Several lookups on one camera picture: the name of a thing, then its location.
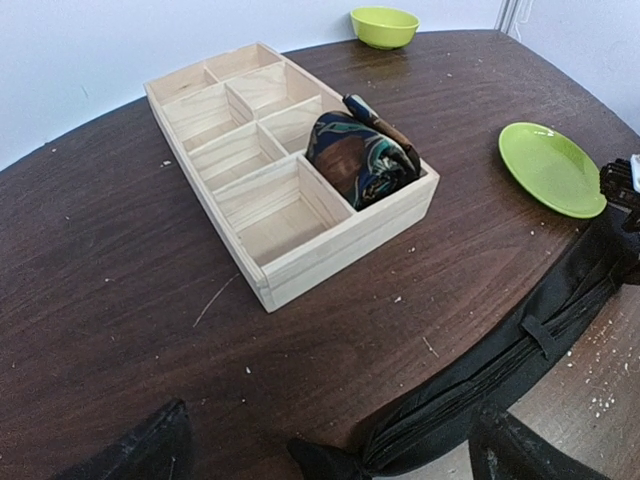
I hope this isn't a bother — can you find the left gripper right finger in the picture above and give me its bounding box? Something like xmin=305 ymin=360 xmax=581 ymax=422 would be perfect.
xmin=469 ymin=404 xmax=607 ymax=480

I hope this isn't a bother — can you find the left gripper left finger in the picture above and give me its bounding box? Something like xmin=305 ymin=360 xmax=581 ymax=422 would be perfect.
xmin=59 ymin=399 xmax=193 ymax=479

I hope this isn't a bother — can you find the black necktie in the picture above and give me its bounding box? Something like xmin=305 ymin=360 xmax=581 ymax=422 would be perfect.
xmin=287 ymin=207 xmax=639 ymax=479

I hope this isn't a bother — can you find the green plate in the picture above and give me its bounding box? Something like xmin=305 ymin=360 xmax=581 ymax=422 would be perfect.
xmin=498 ymin=122 xmax=607 ymax=219

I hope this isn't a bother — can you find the patterned rolled tie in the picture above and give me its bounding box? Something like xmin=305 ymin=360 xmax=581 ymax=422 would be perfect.
xmin=305 ymin=94 xmax=421 ymax=211

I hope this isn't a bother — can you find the wooden compartment box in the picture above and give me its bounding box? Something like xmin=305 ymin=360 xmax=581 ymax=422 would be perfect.
xmin=145 ymin=43 xmax=439 ymax=312

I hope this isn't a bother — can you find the green bowl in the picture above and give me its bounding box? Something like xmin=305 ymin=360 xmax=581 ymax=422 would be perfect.
xmin=350 ymin=6 xmax=420 ymax=50

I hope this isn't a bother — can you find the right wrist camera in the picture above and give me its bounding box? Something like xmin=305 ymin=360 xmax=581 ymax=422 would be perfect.
xmin=599 ymin=158 xmax=639 ymax=209

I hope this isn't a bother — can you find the right aluminium frame post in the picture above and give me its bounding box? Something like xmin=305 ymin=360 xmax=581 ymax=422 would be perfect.
xmin=494 ymin=0 xmax=523 ymax=35

